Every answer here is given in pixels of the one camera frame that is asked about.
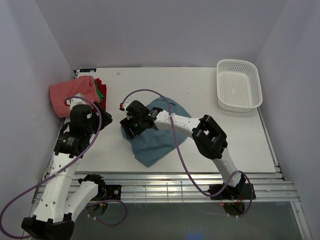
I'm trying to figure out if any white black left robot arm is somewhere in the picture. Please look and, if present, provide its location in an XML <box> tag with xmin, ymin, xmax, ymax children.
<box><xmin>21</xmin><ymin>102</ymin><xmax>113</xmax><ymax>240</ymax></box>

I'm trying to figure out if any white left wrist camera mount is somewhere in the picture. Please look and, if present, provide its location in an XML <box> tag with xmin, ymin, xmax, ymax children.
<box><xmin>65</xmin><ymin>93</ymin><xmax>87</xmax><ymax>110</ymax></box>

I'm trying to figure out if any dark red folded t shirt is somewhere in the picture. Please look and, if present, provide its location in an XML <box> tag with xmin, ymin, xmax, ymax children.
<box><xmin>94</xmin><ymin>78</ymin><xmax>107</xmax><ymax>110</ymax></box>

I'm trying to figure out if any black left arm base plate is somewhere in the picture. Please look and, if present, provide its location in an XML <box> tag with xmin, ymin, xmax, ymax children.
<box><xmin>96</xmin><ymin>184</ymin><xmax>122</xmax><ymax>201</ymax></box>

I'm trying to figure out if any blue label sticker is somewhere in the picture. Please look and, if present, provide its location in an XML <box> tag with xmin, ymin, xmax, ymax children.
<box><xmin>79</xmin><ymin>68</ymin><xmax>97</xmax><ymax>73</ymax></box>

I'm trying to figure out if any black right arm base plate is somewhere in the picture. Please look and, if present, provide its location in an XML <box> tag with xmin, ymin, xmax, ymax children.
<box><xmin>211</xmin><ymin>183</ymin><xmax>256</xmax><ymax>200</ymax></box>

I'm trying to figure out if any pink folded t shirt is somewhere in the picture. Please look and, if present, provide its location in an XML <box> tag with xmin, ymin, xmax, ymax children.
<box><xmin>49</xmin><ymin>75</ymin><xmax>100</xmax><ymax>118</ymax></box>

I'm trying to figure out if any white perforated plastic basket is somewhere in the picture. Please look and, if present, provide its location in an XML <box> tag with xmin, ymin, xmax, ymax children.
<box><xmin>216</xmin><ymin>59</ymin><xmax>263</xmax><ymax>113</ymax></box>

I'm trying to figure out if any aluminium table front rail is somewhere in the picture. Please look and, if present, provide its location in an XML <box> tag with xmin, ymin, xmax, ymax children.
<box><xmin>31</xmin><ymin>171</ymin><xmax>301</xmax><ymax>205</ymax></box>

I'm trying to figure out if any green folded t shirt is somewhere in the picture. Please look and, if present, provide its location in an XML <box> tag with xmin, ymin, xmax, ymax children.
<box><xmin>94</xmin><ymin>78</ymin><xmax>105</xmax><ymax>103</ymax></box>

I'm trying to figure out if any blue t shirt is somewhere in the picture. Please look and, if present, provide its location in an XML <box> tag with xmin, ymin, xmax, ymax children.
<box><xmin>120</xmin><ymin>97</ymin><xmax>191</xmax><ymax>167</ymax></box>

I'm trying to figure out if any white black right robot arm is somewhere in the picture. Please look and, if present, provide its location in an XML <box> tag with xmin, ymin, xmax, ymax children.
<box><xmin>120</xmin><ymin>100</ymin><xmax>253</xmax><ymax>200</ymax></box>

